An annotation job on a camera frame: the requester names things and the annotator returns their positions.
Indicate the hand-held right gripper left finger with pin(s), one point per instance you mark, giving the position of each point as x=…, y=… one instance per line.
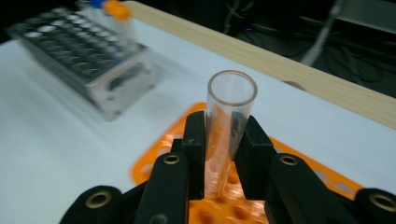
x=172, y=183

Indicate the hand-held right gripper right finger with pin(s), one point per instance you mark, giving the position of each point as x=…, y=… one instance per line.
x=280, y=183

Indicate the orange plastic test tube rack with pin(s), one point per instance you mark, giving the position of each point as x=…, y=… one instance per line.
x=311, y=168

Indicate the clear test tube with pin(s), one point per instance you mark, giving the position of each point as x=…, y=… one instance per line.
x=229, y=102

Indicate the metal test tube rack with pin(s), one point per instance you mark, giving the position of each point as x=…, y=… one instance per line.
x=84, y=62

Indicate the orange-capped test tube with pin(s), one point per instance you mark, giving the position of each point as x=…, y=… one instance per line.
x=117, y=14

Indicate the blue-capped test tube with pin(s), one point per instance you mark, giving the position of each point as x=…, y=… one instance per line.
x=96, y=3

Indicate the grey metal-frame table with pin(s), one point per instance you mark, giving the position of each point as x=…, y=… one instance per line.
x=323, y=31

